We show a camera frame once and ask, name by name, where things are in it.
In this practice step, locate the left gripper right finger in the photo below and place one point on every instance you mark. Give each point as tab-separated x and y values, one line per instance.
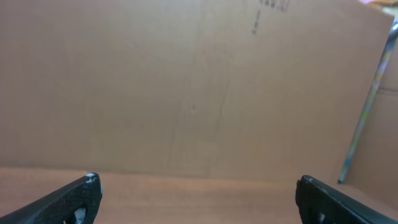
318	203

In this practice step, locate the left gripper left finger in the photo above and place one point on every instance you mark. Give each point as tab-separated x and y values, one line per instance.
76	202

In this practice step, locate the large brown cardboard box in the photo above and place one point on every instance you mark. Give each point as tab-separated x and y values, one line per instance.
267	90

